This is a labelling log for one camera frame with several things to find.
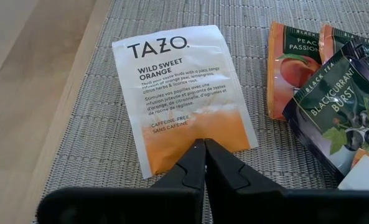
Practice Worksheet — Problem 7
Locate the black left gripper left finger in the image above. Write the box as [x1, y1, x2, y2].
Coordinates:
[36, 138, 207, 224]

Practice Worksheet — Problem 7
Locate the blackcurrant burst tea packet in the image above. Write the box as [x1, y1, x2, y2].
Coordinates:
[282, 39, 369, 183]

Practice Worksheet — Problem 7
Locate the peach passion fruit tea packet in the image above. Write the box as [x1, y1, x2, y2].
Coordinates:
[318, 23, 369, 65]
[266, 21, 324, 121]

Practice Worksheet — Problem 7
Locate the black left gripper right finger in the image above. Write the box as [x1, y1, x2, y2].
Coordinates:
[204, 138, 369, 224]

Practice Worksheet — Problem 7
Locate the grey woven placemat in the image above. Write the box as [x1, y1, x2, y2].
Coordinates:
[31, 0, 369, 224]

